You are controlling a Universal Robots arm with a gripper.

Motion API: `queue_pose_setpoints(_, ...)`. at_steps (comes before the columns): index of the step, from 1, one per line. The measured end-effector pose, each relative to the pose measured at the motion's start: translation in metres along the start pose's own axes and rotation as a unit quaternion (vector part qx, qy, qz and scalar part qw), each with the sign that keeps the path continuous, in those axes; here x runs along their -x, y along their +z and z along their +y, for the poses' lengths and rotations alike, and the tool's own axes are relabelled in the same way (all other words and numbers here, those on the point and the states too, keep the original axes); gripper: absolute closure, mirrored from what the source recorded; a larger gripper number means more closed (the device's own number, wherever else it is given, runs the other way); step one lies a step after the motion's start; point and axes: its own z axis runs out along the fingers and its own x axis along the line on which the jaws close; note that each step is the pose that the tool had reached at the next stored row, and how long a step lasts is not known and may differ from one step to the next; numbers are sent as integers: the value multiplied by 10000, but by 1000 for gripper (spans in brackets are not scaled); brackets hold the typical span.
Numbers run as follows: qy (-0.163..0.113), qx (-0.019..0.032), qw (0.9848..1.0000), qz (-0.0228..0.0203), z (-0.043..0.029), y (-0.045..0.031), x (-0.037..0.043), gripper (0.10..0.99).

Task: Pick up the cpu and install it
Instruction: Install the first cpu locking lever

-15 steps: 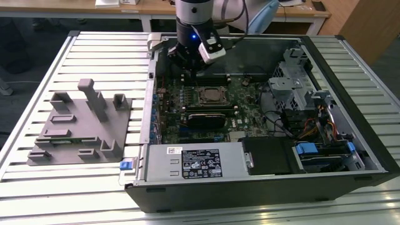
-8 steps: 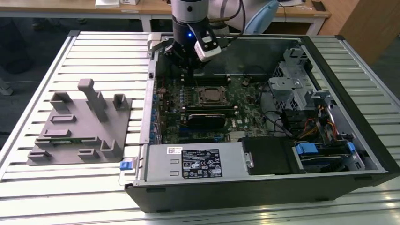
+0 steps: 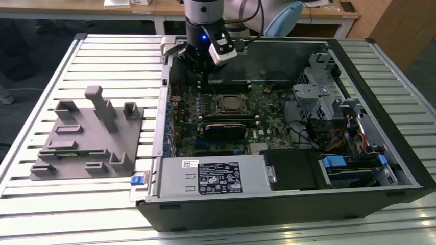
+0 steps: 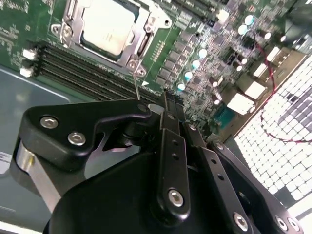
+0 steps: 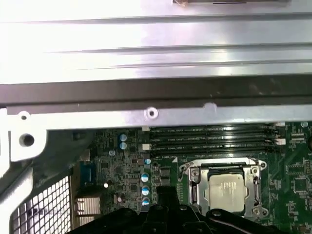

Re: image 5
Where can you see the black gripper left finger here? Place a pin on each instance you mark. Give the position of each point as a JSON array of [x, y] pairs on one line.
[[156, 219]]

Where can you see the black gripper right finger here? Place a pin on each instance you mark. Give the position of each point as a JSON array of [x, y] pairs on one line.
[[182, 219]]

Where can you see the metal socket cover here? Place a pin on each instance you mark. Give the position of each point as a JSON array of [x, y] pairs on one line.
[[203, 178]]

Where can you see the silver CPU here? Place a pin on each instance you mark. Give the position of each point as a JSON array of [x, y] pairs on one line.
[[228, 190]]

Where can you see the CPU socket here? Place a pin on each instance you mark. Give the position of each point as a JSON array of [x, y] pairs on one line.
[[190, 185]]

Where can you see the silver finned port block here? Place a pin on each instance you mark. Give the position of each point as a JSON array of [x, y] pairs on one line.
[[89, 207]]

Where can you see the RAM slot with black clips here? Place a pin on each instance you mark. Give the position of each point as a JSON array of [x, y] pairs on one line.
[[243, 139], [243, 155]]

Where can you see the RAM slot with white clips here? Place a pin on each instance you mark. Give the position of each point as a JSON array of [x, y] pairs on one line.
[[243, 147], [243, 130]]

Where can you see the black PC case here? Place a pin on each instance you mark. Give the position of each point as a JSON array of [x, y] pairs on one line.
[[195, 117]]

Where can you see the green motherboard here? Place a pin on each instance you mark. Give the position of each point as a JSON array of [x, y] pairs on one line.
[[287, 175]]

